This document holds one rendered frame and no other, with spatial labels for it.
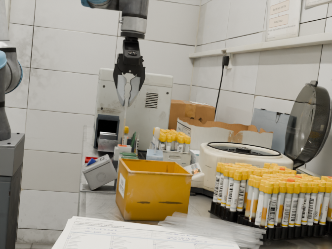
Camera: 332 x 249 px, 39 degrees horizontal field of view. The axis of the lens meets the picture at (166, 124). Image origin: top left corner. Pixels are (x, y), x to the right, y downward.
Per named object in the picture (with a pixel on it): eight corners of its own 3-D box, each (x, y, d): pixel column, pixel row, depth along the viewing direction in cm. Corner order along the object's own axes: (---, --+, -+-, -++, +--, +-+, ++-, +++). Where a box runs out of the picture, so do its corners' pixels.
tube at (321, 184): (309, 231, 97) (316, 180, 96) (316, 231, 97) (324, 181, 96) (311, 233, 96) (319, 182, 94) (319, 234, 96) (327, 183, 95)
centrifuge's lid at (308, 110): (296, 78, 137) (322, 85, 137) (273, 161, 139) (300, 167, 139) (320, 78, 115) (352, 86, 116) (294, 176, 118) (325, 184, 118)
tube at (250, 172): (239, 217, 102) (245, 168, 101) (247, 217, 102) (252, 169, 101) (241, 220, 100) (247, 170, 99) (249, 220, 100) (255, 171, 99)
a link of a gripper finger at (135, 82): (136, 105, 142) (138, 75, 141) (138, 107, 137) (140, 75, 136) (126, 105, 142) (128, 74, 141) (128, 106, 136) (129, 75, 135)
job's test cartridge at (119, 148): (112, 164, 140) (114, 144, 139) (128, 166, 141) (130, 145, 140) (113, 167, 136) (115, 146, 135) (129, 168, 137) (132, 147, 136)
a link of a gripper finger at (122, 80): (122, 105, 142) (127, 74, 141) (124, 106, 136) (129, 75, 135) (112, 103, 141) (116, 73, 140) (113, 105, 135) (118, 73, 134)
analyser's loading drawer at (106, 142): (96, 141, 178) (98, 128, 177) (113, 143, 179) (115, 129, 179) (98, 150, 158) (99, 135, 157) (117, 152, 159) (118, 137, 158)
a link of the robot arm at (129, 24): (148, 19, 133) (120, 15, 132) (147, 35, 133) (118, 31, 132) (145, 21, 140) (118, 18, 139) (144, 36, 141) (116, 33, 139)
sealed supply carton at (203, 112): (159, 132, 248) (163, 98, 246) (203, 137, 250) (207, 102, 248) (161, 140, 217) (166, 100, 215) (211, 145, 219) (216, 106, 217)
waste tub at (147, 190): (113, 201, 105) (118, 157, 104) (171, 203, 109) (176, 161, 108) (123, 220, 92) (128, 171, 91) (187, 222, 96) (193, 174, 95)
